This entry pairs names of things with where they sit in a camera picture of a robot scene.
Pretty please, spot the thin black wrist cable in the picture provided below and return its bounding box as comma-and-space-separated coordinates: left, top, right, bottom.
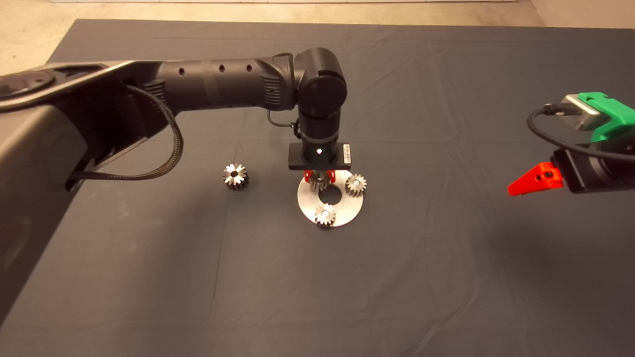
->
267, 108, 302, 139

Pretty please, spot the silver right camera box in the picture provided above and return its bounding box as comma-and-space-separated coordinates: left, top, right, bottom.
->
560, 94, 602, 132

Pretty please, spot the small steel gear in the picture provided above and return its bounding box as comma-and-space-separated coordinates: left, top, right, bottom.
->
315, 204, 337, 229
345, 174, 368, 197
309, 171, 332, 193

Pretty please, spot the black right camera cable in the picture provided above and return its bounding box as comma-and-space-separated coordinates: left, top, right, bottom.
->
526, 103, 635, 163

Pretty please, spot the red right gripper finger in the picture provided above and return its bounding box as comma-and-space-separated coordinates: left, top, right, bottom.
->
507, 162, 565, 197

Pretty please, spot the round metal plate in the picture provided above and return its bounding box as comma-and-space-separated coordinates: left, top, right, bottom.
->
297, 169, 365, 228

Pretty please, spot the larger steel gear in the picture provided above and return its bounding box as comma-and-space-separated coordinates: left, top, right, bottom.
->
222, 163, 250, 191

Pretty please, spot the braided black arm cable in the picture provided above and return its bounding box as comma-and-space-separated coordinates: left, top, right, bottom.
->
69, 84, 185, 181

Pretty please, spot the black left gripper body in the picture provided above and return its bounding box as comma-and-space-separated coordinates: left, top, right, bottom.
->
288, 138, 353, 172

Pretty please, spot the green right camera mount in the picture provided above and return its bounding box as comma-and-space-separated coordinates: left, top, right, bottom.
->
578, 92, 635, 142

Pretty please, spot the dark grey table cloth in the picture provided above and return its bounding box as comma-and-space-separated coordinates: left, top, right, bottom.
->
0, 19, 635, 357

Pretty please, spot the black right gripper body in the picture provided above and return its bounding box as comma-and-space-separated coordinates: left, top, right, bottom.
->
550, 141, 635, 195

